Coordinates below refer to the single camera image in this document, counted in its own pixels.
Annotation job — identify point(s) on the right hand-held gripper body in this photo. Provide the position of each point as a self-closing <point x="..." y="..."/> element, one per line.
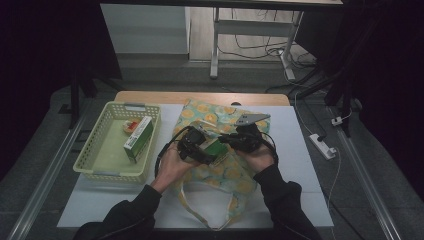
<point x="248" y="136"/>

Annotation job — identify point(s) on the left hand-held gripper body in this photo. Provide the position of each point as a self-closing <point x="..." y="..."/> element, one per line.
<point x="192" y="143"/>

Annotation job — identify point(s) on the short green white box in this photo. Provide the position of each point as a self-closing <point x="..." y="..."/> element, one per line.
<point x="216" y="147"/>

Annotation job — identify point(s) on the orange print fabric tote bag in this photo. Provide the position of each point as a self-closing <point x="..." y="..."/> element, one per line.
<point x="233" y="173"/>

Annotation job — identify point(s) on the long green white box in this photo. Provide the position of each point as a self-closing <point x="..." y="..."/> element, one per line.
<point x="138" y="136"/>

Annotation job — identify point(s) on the pale green plastic basket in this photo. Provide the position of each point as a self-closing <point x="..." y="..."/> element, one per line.
<point x="106" y="160"/>

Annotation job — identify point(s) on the person's right hand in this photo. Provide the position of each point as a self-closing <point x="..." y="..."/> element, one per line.
<point x="258" y="160"/>

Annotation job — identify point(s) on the person's left hand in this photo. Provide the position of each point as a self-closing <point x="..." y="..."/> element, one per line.
<point x="173" y="166"/>

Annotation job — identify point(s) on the white table mat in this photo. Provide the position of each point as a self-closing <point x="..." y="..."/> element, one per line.
<point x="300" y="173"/>

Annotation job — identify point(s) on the white power strip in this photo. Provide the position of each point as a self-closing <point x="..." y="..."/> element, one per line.
<point x="321" y="146"/>

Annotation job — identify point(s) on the white plug adapter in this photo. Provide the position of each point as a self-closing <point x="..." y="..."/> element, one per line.
<point x="337" y="121"/>

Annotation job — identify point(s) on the black metal stand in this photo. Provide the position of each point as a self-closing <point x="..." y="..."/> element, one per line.
<point x="345" y="100"/>
<point x="74" y="100"/>

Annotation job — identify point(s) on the white cabinet panel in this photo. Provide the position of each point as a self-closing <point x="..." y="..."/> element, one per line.
<point x="146" y="30"/>

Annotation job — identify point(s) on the white desk frame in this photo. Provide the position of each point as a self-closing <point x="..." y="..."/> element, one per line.
<point x="253" y="28"/>

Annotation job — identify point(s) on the aluminium rail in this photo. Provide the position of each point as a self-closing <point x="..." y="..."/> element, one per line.
<point x="46" y="176"/>
<point x="366" y="180"/>

